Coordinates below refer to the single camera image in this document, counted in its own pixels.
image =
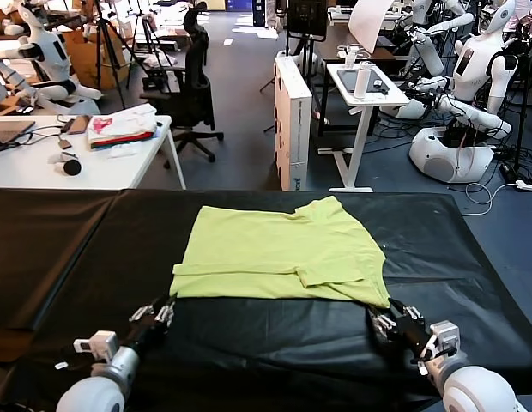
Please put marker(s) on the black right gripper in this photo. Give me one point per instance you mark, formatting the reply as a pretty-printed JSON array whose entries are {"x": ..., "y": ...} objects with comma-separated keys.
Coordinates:
[{"x": 414, "y": 337}]

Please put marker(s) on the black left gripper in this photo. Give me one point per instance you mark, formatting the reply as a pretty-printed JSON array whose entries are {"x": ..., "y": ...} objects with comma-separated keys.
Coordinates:
[{"x": 146, "y": 335}]

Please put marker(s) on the yellow-green printed t-shirt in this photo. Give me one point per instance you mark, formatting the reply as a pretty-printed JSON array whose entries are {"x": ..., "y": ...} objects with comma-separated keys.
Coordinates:
[{"x": 270, "y": 249}]

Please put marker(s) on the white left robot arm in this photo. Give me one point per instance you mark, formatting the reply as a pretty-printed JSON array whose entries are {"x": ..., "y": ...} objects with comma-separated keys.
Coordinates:
[{"x": 94, "y": 390}]

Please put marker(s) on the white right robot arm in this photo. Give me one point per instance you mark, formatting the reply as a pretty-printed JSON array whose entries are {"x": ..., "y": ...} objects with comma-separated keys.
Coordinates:
[{"x": 476, "y": 386}]

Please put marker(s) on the white humanoid robot raised arm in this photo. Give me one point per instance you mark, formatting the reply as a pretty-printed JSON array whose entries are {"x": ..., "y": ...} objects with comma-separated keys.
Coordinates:
[{"x": 430, "y": 56}]

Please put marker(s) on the stack of folded clothes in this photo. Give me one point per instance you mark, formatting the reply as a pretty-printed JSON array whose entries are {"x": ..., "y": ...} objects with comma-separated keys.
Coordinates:
[{"x": 121, "y": 129}]

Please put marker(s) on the black table cover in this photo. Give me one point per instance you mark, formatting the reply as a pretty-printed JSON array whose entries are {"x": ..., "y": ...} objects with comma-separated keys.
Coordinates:
[
  {"x": 34, "y": 249},
  {"x": 291, "y": 343}
]

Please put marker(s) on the white plastic packet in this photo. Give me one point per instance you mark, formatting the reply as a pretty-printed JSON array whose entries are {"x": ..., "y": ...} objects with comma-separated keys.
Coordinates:
[{"x": 125, "y": 151}]

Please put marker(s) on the black white VR controller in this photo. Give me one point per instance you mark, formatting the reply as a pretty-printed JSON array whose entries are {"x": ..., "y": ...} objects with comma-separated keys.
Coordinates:
[{"x": 70, "y": 167}]

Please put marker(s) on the white power strip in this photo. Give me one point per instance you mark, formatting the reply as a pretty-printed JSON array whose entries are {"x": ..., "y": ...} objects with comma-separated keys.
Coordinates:
[{"x": 528, "y": 185}]

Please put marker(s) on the large white desk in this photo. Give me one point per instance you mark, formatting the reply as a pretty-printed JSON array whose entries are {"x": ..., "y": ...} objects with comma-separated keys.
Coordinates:
[{"x": 25, "y": 171}]

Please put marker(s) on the brown notebook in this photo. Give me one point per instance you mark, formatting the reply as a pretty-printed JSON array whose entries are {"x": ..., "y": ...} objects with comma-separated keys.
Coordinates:
[{"x": 80, "y": 124}]

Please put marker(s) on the large flat carton box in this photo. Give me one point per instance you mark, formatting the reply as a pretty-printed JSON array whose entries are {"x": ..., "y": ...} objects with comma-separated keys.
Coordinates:
[{"x": 299, "y": 141}]

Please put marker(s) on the small white standing desk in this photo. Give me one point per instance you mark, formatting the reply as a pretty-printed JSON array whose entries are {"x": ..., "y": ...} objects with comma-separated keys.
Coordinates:
[{"x": 391, "y": 101}]

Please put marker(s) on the black office chair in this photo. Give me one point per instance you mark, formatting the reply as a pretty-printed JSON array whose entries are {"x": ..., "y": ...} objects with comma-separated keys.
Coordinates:
[{"x": 198, "y": 86}]

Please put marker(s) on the grey laptop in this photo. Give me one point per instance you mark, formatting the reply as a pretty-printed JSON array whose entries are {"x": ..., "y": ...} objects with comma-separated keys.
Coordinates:
[{"x": 8, "y": 131}]

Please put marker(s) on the white insulated bottle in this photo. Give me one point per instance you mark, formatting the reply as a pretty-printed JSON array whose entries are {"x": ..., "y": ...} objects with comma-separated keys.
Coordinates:
[{"x": 362, "y": 81}]

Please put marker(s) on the black tablet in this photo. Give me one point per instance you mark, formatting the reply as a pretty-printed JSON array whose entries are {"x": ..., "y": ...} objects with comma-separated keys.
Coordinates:
[{"x": 346, "y": 81}]

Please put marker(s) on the brown cardboard box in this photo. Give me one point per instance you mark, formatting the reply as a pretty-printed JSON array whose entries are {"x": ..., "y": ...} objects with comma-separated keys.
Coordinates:
[{"x": 84, "y": 64}]

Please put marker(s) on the white humanoid robot right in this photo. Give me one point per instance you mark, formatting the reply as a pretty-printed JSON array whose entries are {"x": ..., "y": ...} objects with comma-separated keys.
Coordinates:
[{"x": 473, "y": 64}]

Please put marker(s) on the white humanoid robot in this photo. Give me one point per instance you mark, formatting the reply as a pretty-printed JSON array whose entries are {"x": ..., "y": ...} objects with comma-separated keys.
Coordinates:
[
  {"x": 48, "y": 56},
  {"x": 473, "y": 64}
]

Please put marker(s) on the white humanoid robot left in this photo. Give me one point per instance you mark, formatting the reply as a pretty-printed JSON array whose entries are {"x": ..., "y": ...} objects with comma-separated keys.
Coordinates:
[{"x": 48, "y": 56}]

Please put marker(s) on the brown wooden desk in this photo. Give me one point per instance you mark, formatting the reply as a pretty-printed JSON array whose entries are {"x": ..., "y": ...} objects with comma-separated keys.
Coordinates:
[{"x": 331, "y": 47}]

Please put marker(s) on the white curved sheet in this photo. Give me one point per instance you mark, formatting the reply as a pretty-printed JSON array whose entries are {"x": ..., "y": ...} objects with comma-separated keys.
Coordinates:
[{"x": 370, "y": 26}]

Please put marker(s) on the black monitor on stand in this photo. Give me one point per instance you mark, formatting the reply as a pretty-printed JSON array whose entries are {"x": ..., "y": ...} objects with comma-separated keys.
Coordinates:
[{"x": 306, "y": 17}]

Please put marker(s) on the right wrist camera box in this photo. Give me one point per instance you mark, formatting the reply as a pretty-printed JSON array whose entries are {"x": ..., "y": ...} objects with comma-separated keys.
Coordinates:
[{"x": 446, "y": 337}]

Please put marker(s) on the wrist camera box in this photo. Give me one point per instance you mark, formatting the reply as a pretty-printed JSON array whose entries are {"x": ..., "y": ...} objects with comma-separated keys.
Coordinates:
[
  {"x": 98, "y": 343},
  {"x": 446, "y": 337}
]

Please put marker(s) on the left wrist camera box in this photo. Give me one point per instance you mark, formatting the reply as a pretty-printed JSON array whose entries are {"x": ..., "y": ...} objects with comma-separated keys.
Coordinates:
[{"x": 98, "y": 343}]

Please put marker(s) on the black camera tripod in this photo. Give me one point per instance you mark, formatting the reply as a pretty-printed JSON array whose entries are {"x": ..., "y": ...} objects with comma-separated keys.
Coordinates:
[
  {"x": 100, "y": 43},
  {"x": 145, "y": 26}
]

